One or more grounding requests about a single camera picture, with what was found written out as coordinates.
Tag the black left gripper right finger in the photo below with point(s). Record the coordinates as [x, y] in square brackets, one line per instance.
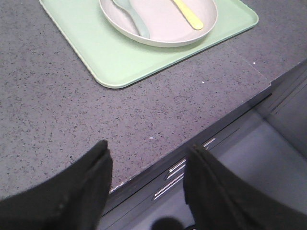
[219, 200]

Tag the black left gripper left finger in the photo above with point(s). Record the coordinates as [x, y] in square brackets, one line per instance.
[72, 200]

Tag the yellow plastic fork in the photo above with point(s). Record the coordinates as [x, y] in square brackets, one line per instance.
[194, 21]

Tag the cream round plate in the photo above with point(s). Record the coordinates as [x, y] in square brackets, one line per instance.
[166, 25]

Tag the dark cabinet drawer front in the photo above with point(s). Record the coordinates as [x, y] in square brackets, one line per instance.
[247, 171]

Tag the light green rectangular tray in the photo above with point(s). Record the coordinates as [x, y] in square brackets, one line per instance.
[117, 61]

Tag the pale green plastic spoon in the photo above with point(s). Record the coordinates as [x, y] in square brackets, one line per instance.
[139, 23]

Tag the lower silver drawer handle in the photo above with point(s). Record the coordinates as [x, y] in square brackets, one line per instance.
[168, 186]

